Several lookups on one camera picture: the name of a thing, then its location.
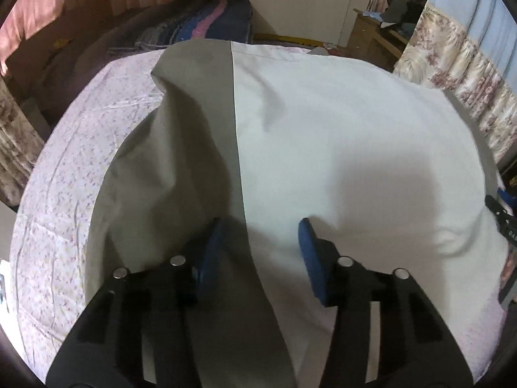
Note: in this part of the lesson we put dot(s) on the low mattress with purple sheet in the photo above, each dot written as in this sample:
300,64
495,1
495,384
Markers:
85,56

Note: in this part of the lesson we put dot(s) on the wooden desk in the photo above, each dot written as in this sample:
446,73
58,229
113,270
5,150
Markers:
375,44

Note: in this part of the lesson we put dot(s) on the floral beige curtain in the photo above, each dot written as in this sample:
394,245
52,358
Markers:
16,137

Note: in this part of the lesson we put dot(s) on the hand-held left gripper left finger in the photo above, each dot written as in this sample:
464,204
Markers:
210,250

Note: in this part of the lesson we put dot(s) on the grey and white large cloth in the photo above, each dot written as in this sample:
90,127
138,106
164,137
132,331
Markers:
343,129

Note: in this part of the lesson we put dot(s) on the white wardrobe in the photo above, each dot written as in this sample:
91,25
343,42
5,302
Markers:
303,4

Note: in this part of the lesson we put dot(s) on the yellow wooden rail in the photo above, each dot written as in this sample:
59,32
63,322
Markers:
286,38

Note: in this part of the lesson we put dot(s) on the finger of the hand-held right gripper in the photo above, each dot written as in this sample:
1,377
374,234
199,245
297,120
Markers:
507,198

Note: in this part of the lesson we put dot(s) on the floral curtain with blue top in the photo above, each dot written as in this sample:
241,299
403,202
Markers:
456,56

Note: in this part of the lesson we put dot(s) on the blue plaid blanket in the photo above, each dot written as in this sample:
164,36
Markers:
194,24

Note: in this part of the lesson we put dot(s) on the bed with floral pink sheet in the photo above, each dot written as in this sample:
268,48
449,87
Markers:
72,169

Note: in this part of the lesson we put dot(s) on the pink curtain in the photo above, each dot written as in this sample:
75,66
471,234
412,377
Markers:
28,12

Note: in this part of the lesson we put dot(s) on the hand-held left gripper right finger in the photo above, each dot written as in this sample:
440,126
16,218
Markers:
309,250

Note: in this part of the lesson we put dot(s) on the person's right hand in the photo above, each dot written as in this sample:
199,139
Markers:
508,275

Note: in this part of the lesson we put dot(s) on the pile of dark clothes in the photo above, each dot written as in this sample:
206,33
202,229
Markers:
406,6

